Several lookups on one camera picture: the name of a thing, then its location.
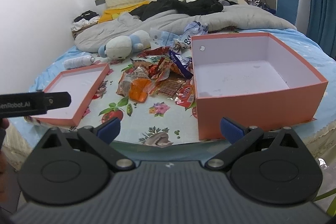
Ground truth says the orange clear snack bag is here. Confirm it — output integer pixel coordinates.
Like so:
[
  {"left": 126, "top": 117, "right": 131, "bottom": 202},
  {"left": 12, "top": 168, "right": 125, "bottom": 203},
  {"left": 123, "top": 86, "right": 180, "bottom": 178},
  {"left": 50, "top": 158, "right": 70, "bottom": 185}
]
[{"left": 116, "top": 67, "right": 151, "bottom": 103}]

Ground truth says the red yellow snack packet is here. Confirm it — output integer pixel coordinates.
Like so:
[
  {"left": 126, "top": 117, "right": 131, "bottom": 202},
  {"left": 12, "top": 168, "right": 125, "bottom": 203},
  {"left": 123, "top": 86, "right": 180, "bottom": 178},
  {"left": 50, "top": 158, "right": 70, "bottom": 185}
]
[{"left": 175, "top": 84, "right": 195, "bottom": 109}]

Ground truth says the dark blue snack wrapper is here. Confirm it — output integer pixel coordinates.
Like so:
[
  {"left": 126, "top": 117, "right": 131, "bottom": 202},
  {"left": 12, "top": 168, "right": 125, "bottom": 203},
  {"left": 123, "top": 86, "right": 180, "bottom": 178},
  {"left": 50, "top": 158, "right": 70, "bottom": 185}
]
[{"left": 168, "top": 50, "right": 193, "bottom": 80}]

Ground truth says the red orange spicy snack packet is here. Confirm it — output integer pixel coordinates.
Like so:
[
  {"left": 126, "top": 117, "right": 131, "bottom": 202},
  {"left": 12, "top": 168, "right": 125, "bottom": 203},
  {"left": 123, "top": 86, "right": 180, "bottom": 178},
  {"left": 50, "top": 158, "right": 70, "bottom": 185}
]
[{"left": 131, "top": 57, "right": 171, "bottom": 81}]

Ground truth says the light blue bed sheet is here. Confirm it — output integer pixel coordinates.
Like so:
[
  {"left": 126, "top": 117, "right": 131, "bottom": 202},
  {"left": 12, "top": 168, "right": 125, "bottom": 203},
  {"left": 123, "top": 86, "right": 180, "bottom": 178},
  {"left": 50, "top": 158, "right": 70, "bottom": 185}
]
[{"left": 27, "top": 28, "right": 336, "bottom": 140}]

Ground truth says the person's left hand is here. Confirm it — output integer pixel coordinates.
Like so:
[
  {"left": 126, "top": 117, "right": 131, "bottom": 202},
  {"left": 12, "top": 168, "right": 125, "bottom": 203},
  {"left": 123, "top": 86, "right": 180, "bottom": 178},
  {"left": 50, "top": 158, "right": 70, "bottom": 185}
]
[{"left": 0, "top": 118, "right": 10, "bottom": 202}]

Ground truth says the blue chair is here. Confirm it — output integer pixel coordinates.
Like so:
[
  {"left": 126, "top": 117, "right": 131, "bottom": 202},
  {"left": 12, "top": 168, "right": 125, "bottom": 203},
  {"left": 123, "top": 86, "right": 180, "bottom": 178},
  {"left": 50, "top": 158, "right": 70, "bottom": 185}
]
[{"left": 276, "top": 0, "right": 299, "bottom": 25}]

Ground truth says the clothes pile beside bed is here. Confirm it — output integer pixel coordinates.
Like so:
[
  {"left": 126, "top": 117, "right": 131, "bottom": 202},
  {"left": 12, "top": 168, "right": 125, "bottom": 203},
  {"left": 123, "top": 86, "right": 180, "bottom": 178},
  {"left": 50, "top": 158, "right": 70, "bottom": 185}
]
[{"left": 71, "top": 10, "right": 100, "bottom": 32}]

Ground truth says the brown dried-meat snack packet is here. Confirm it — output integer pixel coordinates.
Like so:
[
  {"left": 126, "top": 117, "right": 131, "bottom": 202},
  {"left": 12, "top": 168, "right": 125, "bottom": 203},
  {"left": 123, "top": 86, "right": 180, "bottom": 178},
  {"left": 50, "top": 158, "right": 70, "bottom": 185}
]
[{"left": 157, "top": 79, "right": 187, "bottom": 98}]

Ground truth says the white spray bottle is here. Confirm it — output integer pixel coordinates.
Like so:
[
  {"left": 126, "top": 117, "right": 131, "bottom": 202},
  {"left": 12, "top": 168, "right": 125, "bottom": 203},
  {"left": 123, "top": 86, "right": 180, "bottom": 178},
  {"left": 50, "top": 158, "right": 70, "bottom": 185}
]
[{"left": 63, "top": 55, "right": 95, "bottom": 70}]

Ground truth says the red long snack packet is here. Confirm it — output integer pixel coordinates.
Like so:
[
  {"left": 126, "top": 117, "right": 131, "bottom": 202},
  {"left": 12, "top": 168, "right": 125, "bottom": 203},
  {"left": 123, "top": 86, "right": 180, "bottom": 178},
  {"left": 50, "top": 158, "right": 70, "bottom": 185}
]
[{"left": 142, "top": 47, "right": 170, "bottom": 56}]

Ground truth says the clear blue plastic bag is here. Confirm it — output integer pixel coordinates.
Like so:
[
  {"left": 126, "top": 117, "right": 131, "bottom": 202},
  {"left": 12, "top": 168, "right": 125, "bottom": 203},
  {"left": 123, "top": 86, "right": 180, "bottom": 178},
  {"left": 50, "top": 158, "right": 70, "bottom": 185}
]
[{"left": 149, "top": 28, "right": 180, "bottom": 47}]

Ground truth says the black clothing pile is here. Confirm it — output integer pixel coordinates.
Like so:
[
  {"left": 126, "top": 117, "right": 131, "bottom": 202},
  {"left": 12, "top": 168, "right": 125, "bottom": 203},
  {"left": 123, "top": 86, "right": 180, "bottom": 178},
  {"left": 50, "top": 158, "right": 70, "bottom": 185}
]
[{"left": 129, "top": 0, "right": 238, "bottom": 21}]

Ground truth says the floral plastic table cover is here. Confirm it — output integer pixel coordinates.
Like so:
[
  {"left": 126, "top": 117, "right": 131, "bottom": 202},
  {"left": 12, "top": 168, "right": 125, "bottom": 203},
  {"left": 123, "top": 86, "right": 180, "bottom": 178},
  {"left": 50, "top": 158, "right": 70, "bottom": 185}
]
[{"left": 79, "top": 53, "right": 199, "bottom": 147}]

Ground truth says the yellow cloth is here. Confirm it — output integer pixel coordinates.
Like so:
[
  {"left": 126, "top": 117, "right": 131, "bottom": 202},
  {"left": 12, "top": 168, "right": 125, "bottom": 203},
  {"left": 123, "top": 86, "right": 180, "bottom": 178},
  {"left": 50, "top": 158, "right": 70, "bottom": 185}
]
[{"left": 98, "top": 1, "right": 150, "bottom": 24}]

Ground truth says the pink box lid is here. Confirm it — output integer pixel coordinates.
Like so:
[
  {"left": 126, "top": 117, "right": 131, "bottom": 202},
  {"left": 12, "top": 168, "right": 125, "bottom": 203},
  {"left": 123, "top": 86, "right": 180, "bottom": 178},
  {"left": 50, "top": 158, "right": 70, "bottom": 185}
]
[{"left": 30, "top": 63, "right": 109, "bottom": 127}]

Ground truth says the white blue crumpled bag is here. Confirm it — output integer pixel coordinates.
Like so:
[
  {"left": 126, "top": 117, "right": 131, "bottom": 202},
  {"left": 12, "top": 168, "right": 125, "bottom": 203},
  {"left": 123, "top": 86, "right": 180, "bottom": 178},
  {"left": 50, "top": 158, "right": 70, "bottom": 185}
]
[{"left": 173, "top": 21, "right": 209, "bottom": 50}]

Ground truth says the grey duvet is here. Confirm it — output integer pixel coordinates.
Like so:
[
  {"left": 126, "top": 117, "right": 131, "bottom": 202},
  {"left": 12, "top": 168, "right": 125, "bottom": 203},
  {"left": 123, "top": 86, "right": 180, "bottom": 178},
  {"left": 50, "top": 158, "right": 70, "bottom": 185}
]
[{"left": 74, "top": 5, "right": 297, "bottom": 53}]

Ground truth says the blue curtain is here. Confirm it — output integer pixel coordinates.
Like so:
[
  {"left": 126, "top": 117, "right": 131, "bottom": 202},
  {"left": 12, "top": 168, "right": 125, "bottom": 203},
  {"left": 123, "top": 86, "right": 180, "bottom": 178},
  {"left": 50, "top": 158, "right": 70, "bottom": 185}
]
[{"left": 306, "top": 0, "right": 335, "bottom": 59}]

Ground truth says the white blue plush toy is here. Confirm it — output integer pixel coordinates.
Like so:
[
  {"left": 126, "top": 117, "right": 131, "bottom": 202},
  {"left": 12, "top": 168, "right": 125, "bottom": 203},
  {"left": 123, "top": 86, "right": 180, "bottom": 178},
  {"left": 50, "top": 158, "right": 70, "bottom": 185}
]
[{"left": 98, "top": 30, "right": 151, "bottom": 60}]

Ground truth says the large pink storage box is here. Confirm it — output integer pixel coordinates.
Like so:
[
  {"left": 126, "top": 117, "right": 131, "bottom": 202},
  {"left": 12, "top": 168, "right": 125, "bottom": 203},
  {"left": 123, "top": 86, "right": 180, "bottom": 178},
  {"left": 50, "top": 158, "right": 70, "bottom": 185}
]
[{"left": 191, "top": 32, "right": 328, "bottom": 140}]

